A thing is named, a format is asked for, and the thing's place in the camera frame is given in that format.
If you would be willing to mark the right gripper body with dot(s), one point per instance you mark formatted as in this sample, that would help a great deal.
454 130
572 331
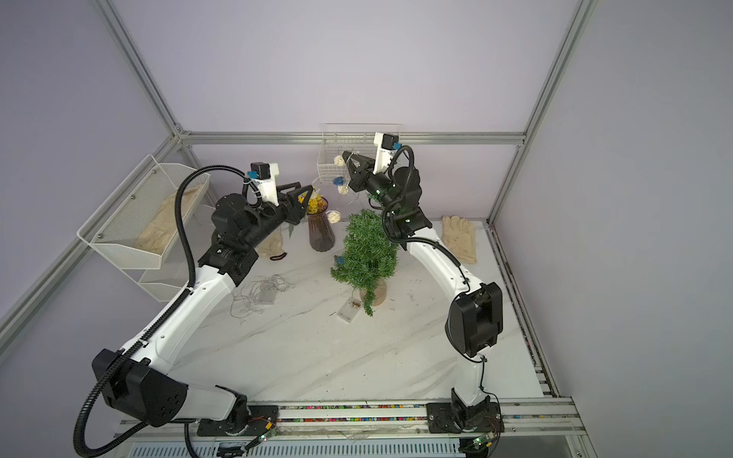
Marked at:
370 182

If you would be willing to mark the white wire wall basket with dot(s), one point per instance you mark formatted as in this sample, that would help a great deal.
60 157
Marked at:
353 137

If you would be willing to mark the clear battery box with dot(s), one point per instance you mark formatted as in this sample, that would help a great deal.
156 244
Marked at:
350 310

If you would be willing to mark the cream glove in bin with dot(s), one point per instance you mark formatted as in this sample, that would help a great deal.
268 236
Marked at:
159 233

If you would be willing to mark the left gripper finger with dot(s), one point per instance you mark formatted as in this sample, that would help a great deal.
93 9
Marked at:
293 188
301 198

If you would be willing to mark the yellow flowers in vase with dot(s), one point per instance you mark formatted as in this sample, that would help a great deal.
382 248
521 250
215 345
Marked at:
321 235

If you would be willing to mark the cream glove right table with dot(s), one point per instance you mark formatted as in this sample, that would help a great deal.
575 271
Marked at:
459 237

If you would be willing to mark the small green christmas tree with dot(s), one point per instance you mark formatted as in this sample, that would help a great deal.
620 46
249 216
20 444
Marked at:
369 256

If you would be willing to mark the white mesh upper shelf bin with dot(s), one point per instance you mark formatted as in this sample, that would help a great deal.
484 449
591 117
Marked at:
116 229

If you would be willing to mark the white mesh lower shelf bin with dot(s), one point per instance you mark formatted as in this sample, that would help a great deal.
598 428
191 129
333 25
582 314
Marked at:
164 284

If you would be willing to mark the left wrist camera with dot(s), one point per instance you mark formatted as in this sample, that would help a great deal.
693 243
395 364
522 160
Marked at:
263 179

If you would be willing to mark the white mesh shelf bin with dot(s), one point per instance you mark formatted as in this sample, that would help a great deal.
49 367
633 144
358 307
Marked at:
164 284
116 229

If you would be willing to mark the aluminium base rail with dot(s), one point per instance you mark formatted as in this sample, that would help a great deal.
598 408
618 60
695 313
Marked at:
546 416

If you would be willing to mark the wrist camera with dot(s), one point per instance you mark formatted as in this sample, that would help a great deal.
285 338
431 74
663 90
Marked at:
263 179
386 144

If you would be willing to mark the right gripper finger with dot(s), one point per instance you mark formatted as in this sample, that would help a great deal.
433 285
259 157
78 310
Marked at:
350 167
357 160

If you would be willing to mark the cream glove left table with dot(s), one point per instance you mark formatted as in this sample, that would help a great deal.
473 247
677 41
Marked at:
272 247

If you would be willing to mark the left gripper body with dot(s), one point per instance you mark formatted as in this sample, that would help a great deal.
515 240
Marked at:
290 213

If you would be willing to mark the loose string light pile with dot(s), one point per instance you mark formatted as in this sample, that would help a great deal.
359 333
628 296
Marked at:
254 298

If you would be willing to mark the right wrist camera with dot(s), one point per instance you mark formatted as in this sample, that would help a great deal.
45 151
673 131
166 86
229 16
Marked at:
386 144

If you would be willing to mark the cream glove table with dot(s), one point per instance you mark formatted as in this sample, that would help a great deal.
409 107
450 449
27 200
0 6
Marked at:
459 237
272 247

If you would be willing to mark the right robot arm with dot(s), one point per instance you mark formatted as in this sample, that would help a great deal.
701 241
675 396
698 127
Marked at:
475 314

